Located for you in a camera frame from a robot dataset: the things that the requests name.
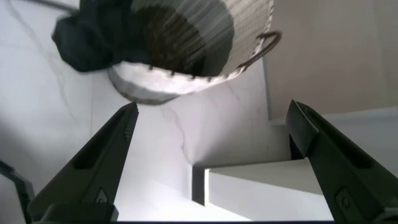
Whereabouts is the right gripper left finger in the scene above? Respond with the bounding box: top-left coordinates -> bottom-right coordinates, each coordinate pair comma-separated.
27,102 -> 139,223

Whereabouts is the black garment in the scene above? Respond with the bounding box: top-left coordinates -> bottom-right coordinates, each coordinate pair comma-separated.
51,0 -> 153,73

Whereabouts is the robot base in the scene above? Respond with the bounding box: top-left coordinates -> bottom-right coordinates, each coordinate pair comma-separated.
0,158 -> 335,224

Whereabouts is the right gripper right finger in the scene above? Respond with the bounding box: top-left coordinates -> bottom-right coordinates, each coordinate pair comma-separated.
285,99 -> 398,223

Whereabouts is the white laundry basket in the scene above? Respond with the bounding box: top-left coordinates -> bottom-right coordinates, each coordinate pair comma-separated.
107,0 -> 282,105

